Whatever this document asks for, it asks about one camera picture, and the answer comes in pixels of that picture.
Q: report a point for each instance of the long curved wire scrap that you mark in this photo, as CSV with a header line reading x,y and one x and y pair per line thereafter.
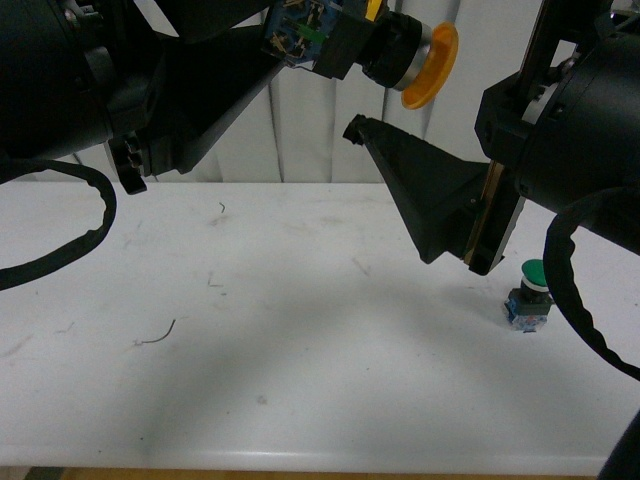
x,y
160,338

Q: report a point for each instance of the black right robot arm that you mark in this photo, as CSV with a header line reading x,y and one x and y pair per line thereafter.
x,y
565,126

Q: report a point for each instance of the yellow push button switch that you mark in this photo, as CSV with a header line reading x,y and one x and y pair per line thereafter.
x,y
394,50

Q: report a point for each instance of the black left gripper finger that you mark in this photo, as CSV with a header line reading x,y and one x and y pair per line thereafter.
x,y
209,84
198,20

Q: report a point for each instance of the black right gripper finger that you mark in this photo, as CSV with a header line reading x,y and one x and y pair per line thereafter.
x,y
438,195

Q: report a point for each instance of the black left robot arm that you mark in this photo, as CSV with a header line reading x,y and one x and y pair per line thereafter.
x,y
75,74

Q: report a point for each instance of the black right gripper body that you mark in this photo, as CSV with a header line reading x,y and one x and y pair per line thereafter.
x,y
502,131

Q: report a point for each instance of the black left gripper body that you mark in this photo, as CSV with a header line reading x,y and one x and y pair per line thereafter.
x,y
125,58

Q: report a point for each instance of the green push button switch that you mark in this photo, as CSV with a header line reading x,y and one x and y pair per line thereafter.
x,y
527,307

